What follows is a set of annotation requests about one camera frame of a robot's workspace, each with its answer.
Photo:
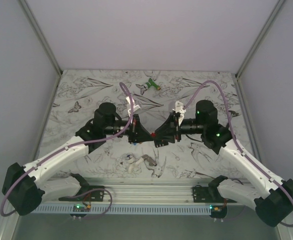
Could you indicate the left aluminium corner post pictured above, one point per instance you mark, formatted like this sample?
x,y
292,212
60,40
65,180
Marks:
x,y
39,34

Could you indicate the green spray nozzle toy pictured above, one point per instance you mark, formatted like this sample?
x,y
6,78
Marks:
x,y
150,83

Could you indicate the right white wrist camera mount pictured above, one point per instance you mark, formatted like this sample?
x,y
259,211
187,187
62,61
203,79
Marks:
x,y
179,109

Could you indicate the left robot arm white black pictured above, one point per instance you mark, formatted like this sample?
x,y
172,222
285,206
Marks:
x,y
22,186

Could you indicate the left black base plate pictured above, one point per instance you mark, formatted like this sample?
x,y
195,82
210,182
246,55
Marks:
x,y
94,196

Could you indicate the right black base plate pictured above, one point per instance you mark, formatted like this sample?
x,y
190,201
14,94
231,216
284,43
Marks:
x,y
206,194

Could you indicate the small circuit board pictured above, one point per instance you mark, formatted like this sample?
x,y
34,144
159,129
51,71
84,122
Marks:
x,y
81,208
217,208

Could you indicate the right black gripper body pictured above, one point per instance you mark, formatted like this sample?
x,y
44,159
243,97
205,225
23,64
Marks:
x,y
177,128

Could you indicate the small grey hammer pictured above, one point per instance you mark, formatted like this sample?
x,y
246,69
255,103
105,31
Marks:
x,y
233,113

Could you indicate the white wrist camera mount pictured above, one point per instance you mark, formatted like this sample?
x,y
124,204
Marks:
x,y
179,109
132,107

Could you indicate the black fuse box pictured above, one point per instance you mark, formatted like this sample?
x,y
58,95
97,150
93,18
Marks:
x,y
160,143

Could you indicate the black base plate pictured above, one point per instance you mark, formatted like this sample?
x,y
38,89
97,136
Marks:
x,y
206,194
94,196

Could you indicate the left small circuit board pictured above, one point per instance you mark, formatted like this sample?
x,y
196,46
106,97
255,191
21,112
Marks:
x,y
81,208

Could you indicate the white pipe fitting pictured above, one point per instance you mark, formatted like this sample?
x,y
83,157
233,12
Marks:
x,y
131,163

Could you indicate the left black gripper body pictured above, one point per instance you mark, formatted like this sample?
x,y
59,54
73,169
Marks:
x,y
133,129

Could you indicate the right small circuit board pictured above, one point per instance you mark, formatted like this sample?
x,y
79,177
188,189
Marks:
x,y
217,208

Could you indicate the floral printed table mat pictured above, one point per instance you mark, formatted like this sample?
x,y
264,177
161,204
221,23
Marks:
x,y
80,93

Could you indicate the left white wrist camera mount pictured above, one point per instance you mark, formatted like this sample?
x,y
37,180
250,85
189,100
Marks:
x,y
132,107

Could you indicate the aluminium rail frame front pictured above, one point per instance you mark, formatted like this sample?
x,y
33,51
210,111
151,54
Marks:
x,y
158,190

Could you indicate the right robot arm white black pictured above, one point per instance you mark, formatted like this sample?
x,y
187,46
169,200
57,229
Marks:
x,y
271,197

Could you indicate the grey metal bracket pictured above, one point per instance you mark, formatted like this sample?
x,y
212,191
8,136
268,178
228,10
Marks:
x,y
148,161

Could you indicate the aluminium corner post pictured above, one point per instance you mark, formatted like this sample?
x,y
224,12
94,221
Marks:
x,y
39,34
260,37

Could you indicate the perforated grey cable duct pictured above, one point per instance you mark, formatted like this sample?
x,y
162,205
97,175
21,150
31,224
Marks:
x,y
128,209

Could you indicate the right aluminium corner post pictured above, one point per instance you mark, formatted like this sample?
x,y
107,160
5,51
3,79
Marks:
x,y
260,37

